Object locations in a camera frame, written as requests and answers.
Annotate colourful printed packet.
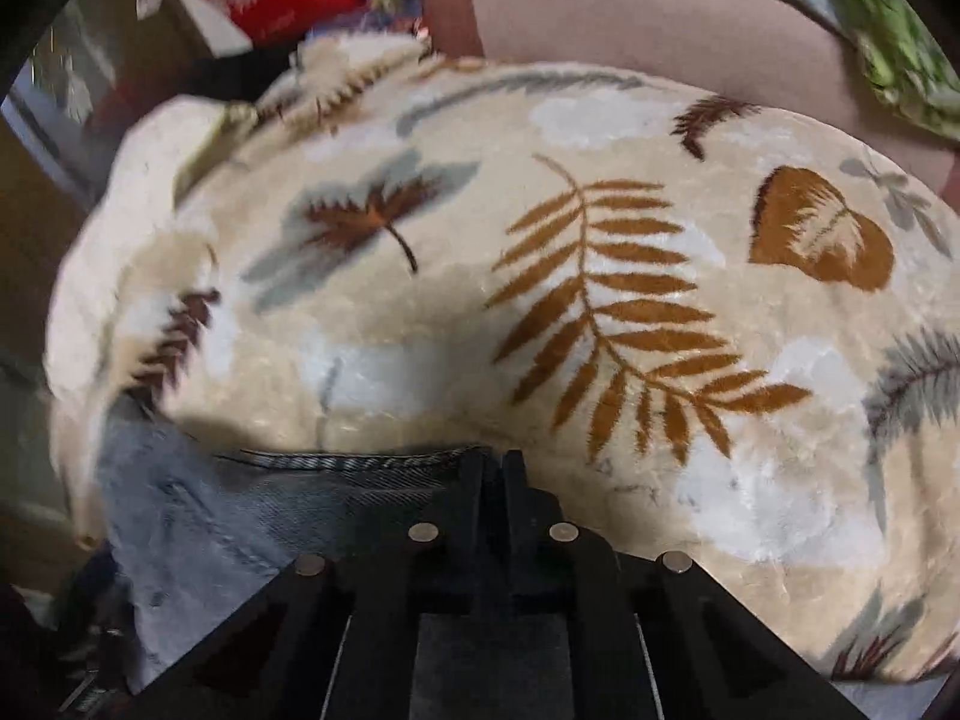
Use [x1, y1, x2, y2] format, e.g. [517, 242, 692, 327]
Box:
[358, 0, 430, 40]

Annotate green patterned cloth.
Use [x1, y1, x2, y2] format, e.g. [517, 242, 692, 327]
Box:
[816, 0, 960, 145]

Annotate pink brown bolster cushion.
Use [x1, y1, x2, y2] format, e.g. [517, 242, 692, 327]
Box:
[420, 0, 960, 207]

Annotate beige leaf print blanket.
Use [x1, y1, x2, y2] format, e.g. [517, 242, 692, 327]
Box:
[43, 34, 960, 691]

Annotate blue denim pants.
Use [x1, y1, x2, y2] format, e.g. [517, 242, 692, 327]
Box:
[97, 396, 496, 695]

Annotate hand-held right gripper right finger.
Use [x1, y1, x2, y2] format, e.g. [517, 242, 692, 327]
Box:
[504, 450, 871, 720]

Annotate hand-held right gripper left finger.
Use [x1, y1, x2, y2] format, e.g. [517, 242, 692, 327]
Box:
[127, 448, 502, 720]

